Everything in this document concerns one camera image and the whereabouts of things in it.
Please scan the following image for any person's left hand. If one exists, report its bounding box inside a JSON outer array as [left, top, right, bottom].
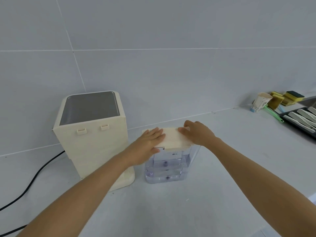
[[124, 127, 166, 167]]

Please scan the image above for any person's right hand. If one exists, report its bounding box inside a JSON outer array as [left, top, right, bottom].
[[178, 120, 219, 147]]

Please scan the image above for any cream tank lid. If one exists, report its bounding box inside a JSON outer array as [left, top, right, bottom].
[[142, 126, 195, 151]]

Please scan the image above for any person's left forearm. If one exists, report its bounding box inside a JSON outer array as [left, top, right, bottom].
[[15, 152, 139, 237]]

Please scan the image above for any person's right forearm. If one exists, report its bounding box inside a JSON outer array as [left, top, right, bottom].
[[209, 137, 316, 237]]

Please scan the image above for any clear water tank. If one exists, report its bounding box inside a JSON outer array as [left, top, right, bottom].
[[144, 144, 201, 184]]

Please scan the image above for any cream water dispenser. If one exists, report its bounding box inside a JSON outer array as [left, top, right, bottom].
[[52, 91, 136, 192]]

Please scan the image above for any printed paper cup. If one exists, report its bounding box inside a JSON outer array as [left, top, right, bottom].
[[250, 92, 273, 113]]

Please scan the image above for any worn yellow sponge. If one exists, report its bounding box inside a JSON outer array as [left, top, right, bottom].
[[268, 92, 285, 110]]

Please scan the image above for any dark cutlery tray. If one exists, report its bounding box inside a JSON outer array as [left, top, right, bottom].
[[279, 96, 316, 140]]

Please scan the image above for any yellow sponge with green scourer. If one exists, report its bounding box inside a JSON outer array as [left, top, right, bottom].
[[281, 90, 305, 107]]

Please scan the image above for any green brush handle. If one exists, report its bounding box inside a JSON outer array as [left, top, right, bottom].
[[263, 106, 284, 123]]

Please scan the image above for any black power cable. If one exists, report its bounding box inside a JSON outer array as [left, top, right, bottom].
[[0, 150, 66, 237]]

